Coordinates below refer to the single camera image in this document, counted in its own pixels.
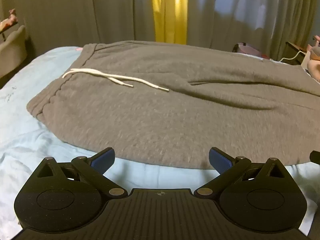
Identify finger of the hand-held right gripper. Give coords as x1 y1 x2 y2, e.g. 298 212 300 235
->
309 151 320 166

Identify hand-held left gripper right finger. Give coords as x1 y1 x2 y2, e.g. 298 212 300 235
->
194 147 290 198

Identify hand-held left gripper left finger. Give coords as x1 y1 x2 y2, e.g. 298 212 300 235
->
32 147 128 199

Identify grey sweat pants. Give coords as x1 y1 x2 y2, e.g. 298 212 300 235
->
26 40 320 170

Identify light blue printed blanket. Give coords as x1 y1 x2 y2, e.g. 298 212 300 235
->
0 46 320 238

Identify pale pink soft item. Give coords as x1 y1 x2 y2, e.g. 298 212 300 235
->
306 35 320 83

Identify dark side table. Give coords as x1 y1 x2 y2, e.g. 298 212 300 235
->
285 41 313 66

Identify pink bag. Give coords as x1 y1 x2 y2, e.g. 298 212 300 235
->
232 43 263 57

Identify beige chair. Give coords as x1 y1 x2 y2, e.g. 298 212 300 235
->
0 25 27 78

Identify grey curtain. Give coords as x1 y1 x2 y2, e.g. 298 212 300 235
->
0 0 320 62

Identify yellow curtain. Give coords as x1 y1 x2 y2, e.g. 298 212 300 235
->
149 0 188 44

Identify pale sheer curtain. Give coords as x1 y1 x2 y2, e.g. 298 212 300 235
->
212 0 278 30

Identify patterned pink item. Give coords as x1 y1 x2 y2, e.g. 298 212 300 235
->
0 8 19 35

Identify white cable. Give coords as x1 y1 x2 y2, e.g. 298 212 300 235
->
278 51 307 63

